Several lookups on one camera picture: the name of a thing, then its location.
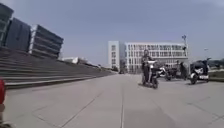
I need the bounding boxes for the white multi-storey building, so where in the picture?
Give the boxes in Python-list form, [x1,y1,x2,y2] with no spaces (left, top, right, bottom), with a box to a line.
[107,40,190,75]

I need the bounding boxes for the grey stone steps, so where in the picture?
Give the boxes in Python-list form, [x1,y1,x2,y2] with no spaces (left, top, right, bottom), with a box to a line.
[0,46,118,90]

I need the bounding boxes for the robot's own part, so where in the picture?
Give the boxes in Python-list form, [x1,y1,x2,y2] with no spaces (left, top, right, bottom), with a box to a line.
[0,78,7,106]

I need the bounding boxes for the dark glass building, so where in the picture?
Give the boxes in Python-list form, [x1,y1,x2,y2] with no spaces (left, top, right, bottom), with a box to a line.
[0,2,65,60]

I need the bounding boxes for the person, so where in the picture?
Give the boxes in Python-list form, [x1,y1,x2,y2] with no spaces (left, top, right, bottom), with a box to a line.
[140,49,156,85]

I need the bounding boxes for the grey concrete slab pavement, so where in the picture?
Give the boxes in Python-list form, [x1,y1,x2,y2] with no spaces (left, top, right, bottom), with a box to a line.
[0,73,224,128]

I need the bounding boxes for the lamp pole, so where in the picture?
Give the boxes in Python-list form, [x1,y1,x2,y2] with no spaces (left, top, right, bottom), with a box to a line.
[181,34,188,66]

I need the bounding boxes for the row of parked scooters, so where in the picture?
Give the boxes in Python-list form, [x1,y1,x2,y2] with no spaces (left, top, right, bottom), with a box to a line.
[156,57,212,85]

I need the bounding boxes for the low white building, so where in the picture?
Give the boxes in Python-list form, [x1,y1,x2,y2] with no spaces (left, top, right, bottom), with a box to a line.
[63,56,89,65]

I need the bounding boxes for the grass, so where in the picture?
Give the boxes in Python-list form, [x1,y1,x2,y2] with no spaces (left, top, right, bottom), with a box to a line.
[209,69,224,83]

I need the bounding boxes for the scooter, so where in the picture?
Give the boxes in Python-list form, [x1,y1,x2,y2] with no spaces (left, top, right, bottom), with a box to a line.
[142,60,161,90]

